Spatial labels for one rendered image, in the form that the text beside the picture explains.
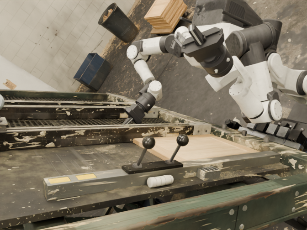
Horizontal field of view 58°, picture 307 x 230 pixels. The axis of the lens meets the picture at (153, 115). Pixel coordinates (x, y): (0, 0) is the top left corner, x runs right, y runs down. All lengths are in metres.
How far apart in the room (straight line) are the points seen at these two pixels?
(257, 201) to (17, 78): 4.34
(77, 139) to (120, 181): 0.42
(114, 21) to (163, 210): 5.00
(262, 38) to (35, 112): 1.20
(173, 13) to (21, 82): 2.56
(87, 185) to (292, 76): 1.31
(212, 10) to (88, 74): 4.28
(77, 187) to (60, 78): 5.64
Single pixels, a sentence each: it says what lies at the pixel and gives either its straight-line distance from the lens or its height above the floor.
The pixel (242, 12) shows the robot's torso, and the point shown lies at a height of 1.31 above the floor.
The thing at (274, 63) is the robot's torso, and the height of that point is 0.96.
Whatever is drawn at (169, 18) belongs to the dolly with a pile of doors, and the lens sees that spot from 4.40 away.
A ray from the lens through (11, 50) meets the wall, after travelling 6.17.
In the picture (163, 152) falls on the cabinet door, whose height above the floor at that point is 1.29.
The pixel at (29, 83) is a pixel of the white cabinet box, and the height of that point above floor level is 1.15.
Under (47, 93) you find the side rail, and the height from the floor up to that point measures 1.38.
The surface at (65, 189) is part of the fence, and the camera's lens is 0.76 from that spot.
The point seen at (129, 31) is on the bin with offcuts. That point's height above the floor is 0.16.
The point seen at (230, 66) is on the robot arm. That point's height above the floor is 1.44.
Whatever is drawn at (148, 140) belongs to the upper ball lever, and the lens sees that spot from 0.76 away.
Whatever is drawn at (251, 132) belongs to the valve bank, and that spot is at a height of 0.74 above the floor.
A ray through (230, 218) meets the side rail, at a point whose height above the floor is 1.38.
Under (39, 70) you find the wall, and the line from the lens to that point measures 6.25.
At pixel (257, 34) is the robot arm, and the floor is 1.33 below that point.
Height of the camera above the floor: 2.00
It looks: 33 degrees down
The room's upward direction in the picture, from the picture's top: 54 degrees counter-clockwise
